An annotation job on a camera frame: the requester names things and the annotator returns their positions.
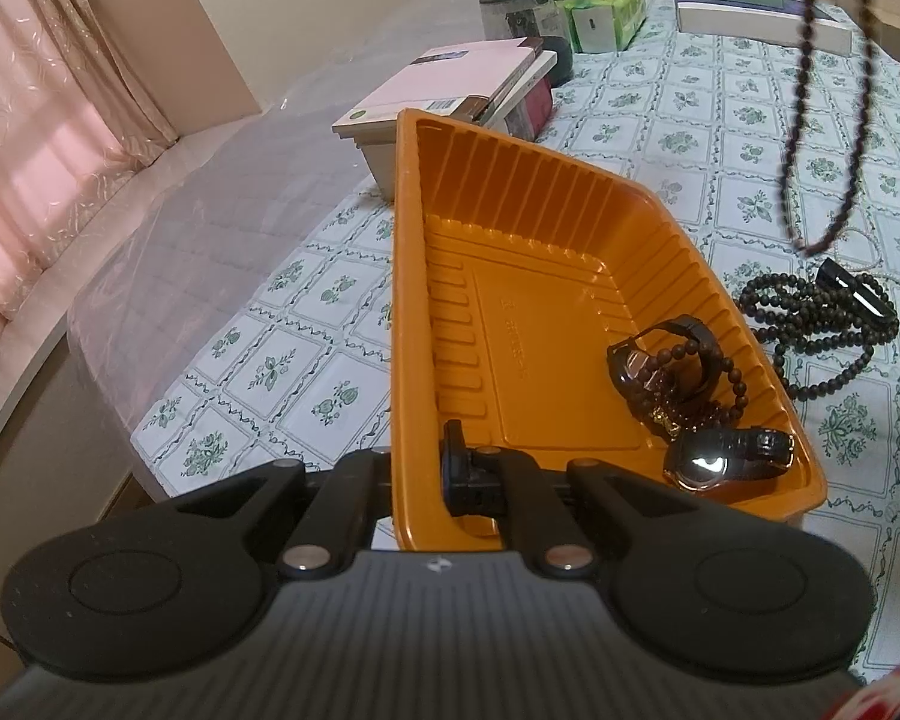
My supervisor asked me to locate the green floral bed cloth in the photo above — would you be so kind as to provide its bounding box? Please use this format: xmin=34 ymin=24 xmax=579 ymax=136
xmin=131 ymin=0 xmax=900 ymax=679

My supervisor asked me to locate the dark green cup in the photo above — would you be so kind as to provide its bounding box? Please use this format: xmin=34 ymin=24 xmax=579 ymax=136
xmin=541 ymin=34 xmax=574 ymax=88

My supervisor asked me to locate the small brown bead bracelet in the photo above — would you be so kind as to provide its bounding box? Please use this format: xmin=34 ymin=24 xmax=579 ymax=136
xmin=632 ymin=340 xmax=753 ymax=436

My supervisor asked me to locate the brown bead necklace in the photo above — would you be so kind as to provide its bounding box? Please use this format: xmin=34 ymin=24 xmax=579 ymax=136
xmin=775 ymin=0 xmax=880 ymax=259

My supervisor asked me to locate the pink curtain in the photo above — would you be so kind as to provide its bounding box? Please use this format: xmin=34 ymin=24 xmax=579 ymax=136
xmin=0 ymin=0 xmax=178 ymax=338

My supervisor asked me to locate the pink top book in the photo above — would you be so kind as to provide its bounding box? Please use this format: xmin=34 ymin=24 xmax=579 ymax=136
xmin=331 ymin=37 xmax=556 ymax=140

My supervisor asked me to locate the white flat box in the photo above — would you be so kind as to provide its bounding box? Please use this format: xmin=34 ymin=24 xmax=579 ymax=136
xmin=674 ymin=0 xmax=854 ymax=55

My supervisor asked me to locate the black wristwatch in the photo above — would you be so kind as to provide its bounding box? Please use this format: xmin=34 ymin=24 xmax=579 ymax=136
xmin=606 ymin=314 xmax=722 ymax=413

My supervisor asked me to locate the silver face wristwatch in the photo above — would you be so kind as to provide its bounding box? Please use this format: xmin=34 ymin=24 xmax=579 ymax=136
xmin=663 ymin=427 xmax=795 ymax=494

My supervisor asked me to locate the orange plastic tray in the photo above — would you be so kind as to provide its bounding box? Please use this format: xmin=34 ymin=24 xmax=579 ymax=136
xmin=391 ymin=109 xmax=827 ymax=551

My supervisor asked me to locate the glass jar green lid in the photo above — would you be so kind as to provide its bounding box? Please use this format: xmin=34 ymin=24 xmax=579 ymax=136
xmin=479 ymin=0 xmax=567 ymax=41

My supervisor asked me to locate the stack of books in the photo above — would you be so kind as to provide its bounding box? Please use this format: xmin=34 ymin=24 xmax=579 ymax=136
xmin=343 ymin=65 xmax=554 ymax=200

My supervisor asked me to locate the green tissue pack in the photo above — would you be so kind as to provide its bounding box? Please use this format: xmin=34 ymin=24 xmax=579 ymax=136
xmin=557 ymin=0 xmax=647 ymax=54

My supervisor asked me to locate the black oblong pendant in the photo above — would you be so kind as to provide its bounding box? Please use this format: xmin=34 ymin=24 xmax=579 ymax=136
xmin=816 ymin=257 xmax=894 ymax=323

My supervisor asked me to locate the dark green bead necklace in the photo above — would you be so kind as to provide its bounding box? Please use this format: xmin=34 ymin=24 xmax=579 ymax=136
xmin=738 ymin=269 xmax=900 ymax=402

